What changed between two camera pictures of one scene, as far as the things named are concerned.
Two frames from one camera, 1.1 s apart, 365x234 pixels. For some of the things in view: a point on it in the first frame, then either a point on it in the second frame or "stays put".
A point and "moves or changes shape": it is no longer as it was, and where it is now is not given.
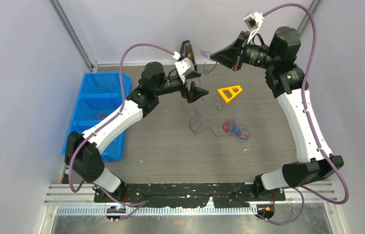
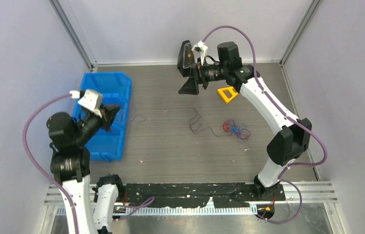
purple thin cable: [206, 53] moves or changes shape
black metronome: [186, 51] stays put
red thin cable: [225, 126] stays put
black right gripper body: [242, 46] to [200, 73]
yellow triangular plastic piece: [228, 93] stays put
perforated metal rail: [157, 211] stays put
